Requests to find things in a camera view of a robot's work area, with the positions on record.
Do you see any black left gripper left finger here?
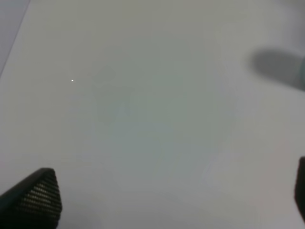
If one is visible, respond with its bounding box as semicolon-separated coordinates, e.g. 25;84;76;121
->
0;168;62;229

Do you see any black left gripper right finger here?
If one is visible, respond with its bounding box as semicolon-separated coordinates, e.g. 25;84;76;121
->
295;157;305;216

